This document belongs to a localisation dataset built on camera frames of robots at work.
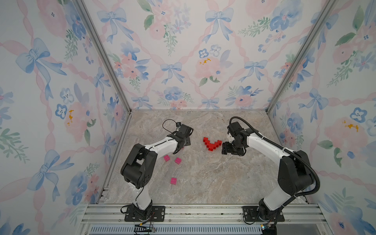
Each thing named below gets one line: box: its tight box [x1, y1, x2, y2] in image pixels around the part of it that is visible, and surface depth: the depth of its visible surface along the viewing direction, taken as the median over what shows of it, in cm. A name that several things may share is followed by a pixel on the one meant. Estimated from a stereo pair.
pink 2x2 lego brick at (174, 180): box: [170, 177, 178, 185], surface depth 86 cm
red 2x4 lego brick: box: [202, 137, 223, 152], surface depth 100 cm
